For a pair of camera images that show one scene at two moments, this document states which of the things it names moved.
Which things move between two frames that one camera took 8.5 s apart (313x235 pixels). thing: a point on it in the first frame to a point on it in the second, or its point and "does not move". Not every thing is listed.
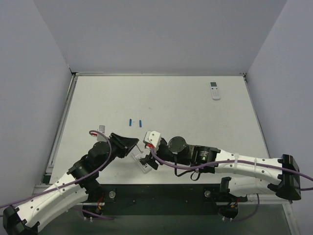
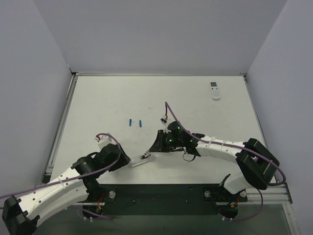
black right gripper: x=151 y=159 to x=157 y=141
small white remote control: x=214 y=90 does not move
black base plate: x=108 y=199 does not move
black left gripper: x=119 y=145 to x=122 y=156
